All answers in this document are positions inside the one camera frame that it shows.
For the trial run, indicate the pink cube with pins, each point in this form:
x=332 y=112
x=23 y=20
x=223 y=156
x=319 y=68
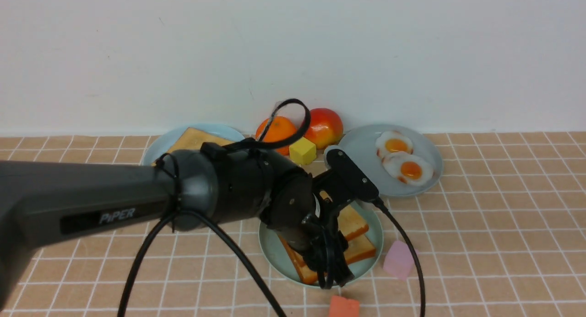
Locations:
x=399 y=262

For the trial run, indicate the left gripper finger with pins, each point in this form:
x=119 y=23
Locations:
x=334 y=270

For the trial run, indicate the orange-red cube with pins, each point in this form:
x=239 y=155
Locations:
x=343 y=307

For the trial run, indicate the teal centre plate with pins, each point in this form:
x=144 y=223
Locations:
x=276 y=255

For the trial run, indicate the grey egg plate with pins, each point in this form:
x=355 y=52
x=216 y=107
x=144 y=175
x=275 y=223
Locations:
x=359 y=144

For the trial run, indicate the yellow cube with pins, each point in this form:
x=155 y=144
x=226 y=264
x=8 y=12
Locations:
x=303 y=152

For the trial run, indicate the light blue bread plate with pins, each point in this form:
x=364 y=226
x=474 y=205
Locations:
x=166 y=141

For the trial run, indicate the lower fried egg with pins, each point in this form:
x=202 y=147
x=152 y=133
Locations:
x=408 y=169

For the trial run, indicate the fried egg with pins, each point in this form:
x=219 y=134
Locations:
x=391 y=142
x=408 y=169

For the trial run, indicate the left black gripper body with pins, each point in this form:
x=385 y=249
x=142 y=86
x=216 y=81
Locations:
x=309 y=225

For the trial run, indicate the toast slice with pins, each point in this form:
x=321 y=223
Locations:
x=351 y=224
x=193 y=139
x=360 y=248

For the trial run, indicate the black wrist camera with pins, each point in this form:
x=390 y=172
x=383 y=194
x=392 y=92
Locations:
x=349 y=177

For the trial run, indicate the red apple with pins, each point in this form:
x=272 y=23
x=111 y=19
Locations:
x=326 y=128

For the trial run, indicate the upper fried egg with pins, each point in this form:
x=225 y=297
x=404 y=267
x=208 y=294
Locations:
x=391 y=142

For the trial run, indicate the orange fruit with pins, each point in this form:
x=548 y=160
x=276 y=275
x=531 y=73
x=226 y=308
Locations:
x=280 y=129

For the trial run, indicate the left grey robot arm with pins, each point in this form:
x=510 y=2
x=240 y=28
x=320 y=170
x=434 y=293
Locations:
x=45 y=203

